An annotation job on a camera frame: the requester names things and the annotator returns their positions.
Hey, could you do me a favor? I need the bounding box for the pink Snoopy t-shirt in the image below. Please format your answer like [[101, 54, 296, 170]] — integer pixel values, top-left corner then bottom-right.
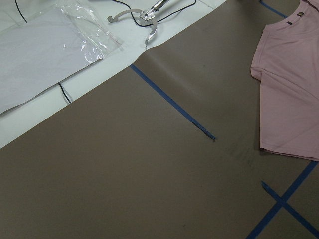
[[250, 0, 319, 161]]

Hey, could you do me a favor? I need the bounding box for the clear plastic bag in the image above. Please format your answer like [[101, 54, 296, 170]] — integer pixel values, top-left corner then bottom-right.
[[0, 0, 123, 112]]

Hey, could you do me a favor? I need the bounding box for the black cable on desk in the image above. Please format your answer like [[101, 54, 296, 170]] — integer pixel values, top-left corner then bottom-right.
[[58, 82, 74, 104]]

